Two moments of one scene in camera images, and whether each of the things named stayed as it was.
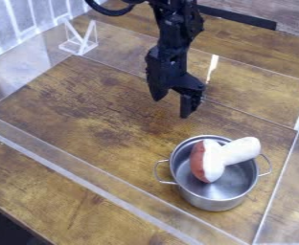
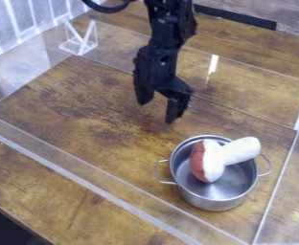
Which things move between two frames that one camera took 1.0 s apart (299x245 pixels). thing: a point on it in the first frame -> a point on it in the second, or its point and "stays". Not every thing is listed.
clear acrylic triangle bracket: [74, 44] stays
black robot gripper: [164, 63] -> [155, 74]
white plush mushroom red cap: [209, 155] stays
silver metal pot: [223, 194] stays
